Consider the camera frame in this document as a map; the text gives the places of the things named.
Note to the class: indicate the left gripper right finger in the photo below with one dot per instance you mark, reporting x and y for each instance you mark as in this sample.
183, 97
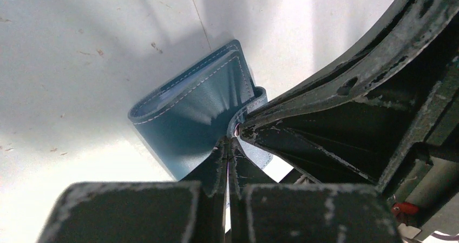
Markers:
265, 211

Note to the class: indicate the blue leather card holder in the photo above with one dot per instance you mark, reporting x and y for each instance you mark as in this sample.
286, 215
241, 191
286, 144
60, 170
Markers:
183, 119

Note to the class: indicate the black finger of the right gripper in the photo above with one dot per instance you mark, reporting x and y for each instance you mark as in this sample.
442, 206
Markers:
356, 120

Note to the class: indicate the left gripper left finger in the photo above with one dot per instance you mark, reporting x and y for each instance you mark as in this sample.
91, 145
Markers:
189, 210

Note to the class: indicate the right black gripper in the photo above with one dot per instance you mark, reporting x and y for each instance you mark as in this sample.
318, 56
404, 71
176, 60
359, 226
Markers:
422, 175

